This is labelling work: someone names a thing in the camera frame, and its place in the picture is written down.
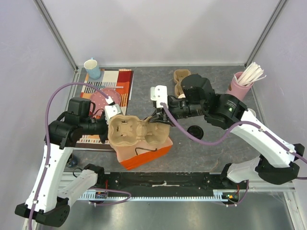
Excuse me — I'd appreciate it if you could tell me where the light blue mug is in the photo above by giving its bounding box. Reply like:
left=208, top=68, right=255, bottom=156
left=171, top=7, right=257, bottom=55
left=83, top=58, right=101, bottom=80

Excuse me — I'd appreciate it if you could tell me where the colourful patchwork placemat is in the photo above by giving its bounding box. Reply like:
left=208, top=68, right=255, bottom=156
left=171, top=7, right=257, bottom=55
left=75, top=69, right=133, bottom=151

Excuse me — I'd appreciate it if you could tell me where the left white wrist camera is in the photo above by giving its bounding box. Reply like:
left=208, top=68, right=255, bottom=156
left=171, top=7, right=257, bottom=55
left=104, top=104, right=123, bottom=122

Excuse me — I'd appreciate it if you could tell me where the dark blue mug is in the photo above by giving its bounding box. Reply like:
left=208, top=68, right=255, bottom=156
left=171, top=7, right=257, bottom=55
left=66, top=154, right=78, bottom=168

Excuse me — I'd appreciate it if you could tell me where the slotted cable duct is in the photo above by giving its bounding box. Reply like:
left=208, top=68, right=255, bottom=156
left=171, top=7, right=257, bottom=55
left=78, top=190, right=233, bottom=202

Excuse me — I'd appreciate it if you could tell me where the pink straw holder cup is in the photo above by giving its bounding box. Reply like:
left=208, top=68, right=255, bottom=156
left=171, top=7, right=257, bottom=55
left=226, top=72, right=252, bottom=101

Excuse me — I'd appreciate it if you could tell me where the white paper straws bundle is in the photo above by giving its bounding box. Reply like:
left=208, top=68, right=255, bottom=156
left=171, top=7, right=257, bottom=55
left=234, top=62, right=267, bottom=87

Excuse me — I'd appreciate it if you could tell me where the brown cardboard cup carrier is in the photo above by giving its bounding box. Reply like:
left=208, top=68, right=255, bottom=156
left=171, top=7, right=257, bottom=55
left=107, top=115, right=170, bottom=147

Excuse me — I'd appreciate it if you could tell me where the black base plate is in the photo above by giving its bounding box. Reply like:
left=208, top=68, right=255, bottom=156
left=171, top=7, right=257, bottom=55
left=96, top=172, right=247, bottom=197

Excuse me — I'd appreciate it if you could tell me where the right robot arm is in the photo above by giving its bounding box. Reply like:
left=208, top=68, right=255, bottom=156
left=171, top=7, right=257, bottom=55
left=150, top=74, right=307, bottom=189

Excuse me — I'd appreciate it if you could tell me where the stack of black lids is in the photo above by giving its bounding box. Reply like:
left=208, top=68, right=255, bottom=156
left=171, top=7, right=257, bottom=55
left=187, top=125, right=204, bottom=139

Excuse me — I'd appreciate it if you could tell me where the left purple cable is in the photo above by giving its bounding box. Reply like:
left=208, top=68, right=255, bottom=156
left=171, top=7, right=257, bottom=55
left=26, top=82, right=132, bottom=230

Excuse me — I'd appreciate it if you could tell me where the orange paper bag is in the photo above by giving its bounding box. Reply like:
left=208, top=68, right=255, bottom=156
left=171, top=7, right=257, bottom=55
left=113, top=137, right=173, bottom=170

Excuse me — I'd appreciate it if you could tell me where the lower brown cup carrier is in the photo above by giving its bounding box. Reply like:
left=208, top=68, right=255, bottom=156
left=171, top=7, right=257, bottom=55
left=173, top=69, right=191, bottom=98

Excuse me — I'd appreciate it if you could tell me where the pink polka dot plate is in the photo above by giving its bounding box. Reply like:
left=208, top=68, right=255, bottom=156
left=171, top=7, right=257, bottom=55
left=90, top=88, right=121, bottom=116

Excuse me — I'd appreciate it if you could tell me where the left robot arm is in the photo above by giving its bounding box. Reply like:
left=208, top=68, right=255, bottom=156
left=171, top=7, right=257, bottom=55
left=15, top=97, right=107, bottom=227

